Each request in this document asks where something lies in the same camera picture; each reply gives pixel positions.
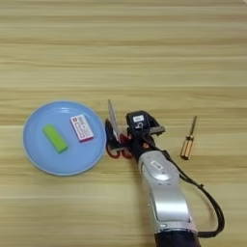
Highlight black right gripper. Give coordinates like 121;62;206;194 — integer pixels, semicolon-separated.
104;116;166;162

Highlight red handled scissors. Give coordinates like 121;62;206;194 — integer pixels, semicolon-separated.
105;98;134;160

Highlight white pink small box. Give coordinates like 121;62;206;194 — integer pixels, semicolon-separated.
69;113;96;144

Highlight green rectangular block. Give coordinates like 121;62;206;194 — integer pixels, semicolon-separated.
41;123;69;154

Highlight blue round plate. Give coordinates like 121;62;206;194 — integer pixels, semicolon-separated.
22;100;108;177

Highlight orange handled screwdriver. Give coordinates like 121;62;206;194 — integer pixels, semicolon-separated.
179;115;199;161

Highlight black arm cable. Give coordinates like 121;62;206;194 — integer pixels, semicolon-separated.
159;149;226;239

